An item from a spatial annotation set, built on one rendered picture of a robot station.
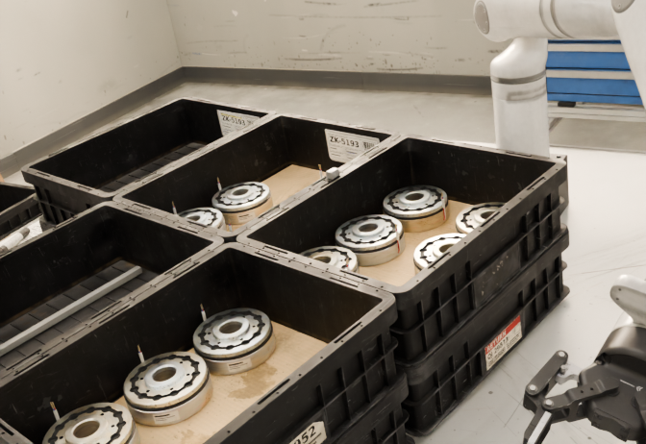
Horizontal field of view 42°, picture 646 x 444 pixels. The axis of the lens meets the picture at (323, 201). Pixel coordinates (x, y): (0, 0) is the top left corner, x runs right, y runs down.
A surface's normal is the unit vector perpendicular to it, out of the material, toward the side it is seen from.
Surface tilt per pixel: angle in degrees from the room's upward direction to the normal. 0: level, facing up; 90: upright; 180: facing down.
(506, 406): 0
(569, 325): 0
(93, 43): 90
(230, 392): 0
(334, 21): 90
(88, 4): 90
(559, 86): 90
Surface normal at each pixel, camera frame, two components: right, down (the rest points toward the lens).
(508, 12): -0.95, 0.15
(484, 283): 0.73, 0.19
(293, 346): -0.16, -0.89
